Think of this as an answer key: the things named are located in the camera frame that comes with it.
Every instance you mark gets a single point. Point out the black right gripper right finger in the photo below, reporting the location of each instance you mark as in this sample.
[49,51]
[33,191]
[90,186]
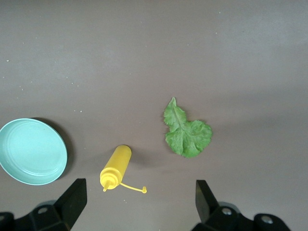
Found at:
[216,219]

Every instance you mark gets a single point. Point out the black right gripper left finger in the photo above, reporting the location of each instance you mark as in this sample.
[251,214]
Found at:
[60,214]

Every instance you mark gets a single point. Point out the yellow mustard squeeze bottle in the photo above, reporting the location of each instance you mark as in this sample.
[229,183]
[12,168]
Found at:
[116,163]

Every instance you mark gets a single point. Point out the green lettuce leaf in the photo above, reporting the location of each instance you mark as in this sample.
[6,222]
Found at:
[185,137]

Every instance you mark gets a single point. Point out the mint green plate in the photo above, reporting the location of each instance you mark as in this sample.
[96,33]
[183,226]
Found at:
[31,151]

